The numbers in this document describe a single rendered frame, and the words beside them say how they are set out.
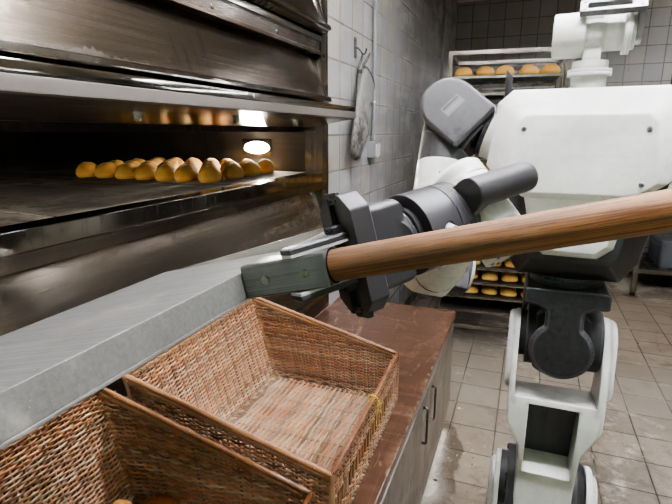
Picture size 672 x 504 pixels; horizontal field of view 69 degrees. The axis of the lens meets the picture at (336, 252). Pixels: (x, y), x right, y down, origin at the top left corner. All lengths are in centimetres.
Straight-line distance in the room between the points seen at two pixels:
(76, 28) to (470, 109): 72
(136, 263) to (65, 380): 86
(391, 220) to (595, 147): 42
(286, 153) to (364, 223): 165
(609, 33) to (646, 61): 460
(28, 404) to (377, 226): 31
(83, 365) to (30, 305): 68
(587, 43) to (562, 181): 21
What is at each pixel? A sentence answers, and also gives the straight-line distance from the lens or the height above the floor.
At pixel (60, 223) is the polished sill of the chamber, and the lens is 103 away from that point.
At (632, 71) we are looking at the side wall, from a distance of 546.
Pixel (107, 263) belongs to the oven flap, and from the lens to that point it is 114.
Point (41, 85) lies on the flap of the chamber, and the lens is 83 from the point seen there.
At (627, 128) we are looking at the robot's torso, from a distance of 82.
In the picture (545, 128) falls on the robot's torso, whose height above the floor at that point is 134.
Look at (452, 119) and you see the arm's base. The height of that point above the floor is 136.
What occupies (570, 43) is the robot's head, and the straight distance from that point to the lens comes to 88.
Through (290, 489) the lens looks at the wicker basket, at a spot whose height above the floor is 73.
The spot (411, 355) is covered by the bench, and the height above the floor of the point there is 58.
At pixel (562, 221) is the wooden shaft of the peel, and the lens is 39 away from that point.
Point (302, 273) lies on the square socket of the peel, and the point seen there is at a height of 122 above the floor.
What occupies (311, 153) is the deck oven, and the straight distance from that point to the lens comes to 205.
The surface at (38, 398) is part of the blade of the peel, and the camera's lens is 33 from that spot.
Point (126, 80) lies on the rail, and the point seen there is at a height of 142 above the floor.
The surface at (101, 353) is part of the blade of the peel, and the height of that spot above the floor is 120.
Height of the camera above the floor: 134
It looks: 14 degrees down
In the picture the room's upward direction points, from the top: straight up
